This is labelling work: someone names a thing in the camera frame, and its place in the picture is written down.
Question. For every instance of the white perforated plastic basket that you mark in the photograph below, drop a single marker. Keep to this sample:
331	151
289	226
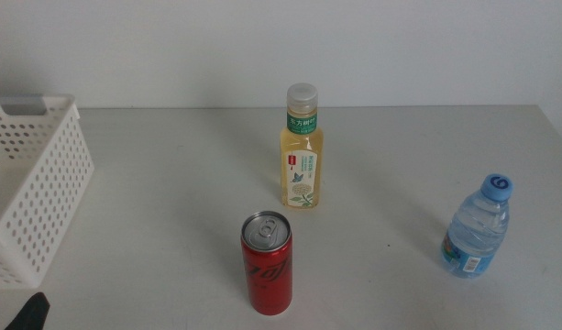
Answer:
37	183

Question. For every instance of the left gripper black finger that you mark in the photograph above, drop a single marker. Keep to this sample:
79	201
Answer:
33	316

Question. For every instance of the yellow tea bottle green label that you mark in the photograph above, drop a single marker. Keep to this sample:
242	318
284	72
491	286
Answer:
301	151

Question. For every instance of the clear water bottle blue cap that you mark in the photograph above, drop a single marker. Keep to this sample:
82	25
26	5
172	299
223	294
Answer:
477	229

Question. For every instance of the red soda can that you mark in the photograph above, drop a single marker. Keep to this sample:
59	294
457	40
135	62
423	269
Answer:
267	275

